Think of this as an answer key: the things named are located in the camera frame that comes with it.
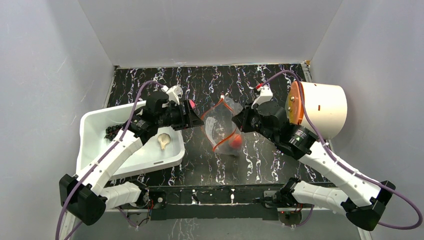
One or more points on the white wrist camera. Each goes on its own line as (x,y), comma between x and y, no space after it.
(264,94)
(174,93)

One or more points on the orange peach toy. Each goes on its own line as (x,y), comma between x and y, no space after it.
(235,141)

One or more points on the clear orange zip bag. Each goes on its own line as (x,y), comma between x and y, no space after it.
(218,126)

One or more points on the small pink cube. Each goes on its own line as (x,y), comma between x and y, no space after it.
(192,104)

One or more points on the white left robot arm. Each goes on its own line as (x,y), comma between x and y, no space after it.
(118,141)

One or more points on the black grape bunch toy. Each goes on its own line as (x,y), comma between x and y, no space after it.
(112,131)

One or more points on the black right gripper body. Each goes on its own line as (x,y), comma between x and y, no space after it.
(247,119)

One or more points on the beige mushroom toy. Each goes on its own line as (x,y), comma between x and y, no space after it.
(164,139)

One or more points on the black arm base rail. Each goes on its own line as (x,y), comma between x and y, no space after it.
(169,202)

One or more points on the white plastic bin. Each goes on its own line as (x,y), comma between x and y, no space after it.
(148,159)

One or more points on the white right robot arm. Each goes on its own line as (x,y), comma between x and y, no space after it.
(363,203)

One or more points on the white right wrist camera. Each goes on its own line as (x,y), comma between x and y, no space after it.
(264,94)

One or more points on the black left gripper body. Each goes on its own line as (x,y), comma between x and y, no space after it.
(173,118)

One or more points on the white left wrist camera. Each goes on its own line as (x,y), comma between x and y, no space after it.
(174,93)

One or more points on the white orange cylinder container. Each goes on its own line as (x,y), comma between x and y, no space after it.
(325,104)

